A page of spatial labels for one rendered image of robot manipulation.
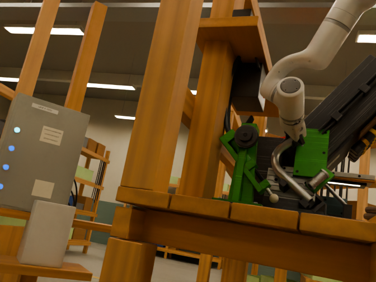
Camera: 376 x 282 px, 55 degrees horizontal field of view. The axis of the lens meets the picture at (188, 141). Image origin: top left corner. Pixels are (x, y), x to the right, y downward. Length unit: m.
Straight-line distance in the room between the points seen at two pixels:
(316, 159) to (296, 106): 0.29
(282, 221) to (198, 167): 0.53
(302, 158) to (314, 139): 0.10
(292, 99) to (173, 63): 0.42
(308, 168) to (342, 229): 0.67
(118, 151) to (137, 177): 10.91
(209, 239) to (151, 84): 0.41
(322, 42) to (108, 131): 11.16
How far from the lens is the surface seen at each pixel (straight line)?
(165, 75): 0.93
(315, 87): 9.07
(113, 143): 11.93
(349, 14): 1.24
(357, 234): 0.77
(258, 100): 1.48
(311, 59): 1.21
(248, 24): 1.30
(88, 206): 7.92
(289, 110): 1.22
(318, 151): 1.45
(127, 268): 0.86
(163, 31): 1.00
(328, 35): 1.22
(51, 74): 11.32
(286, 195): 1.38
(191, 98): 1.28
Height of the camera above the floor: 0.80
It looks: 14 degrees up
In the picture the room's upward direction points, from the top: 10 degrees clockwise
